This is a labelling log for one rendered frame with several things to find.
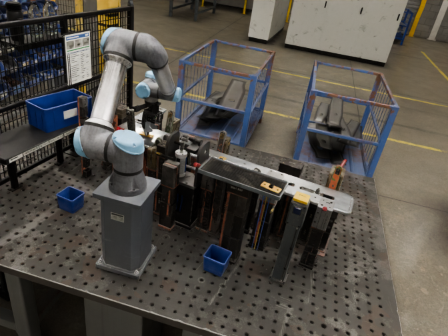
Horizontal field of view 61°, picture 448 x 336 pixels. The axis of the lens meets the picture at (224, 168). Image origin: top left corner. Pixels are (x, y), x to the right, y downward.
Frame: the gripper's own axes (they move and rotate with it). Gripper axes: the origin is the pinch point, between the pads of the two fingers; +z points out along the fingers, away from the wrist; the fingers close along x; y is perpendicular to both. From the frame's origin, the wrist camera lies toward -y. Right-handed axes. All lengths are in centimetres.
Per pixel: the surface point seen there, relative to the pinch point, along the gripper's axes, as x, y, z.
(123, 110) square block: 10.4, -23.5, -3.2
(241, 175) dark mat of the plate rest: -33, 68, -14
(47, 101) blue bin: -20, -51, -10
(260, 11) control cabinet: 757, -179, 31
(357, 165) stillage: 221, 122, 85
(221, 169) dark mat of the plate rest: -33, 59, -14
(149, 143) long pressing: -6.5, 6.0, 2.1
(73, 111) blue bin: -18.3, -35.1, -8.6
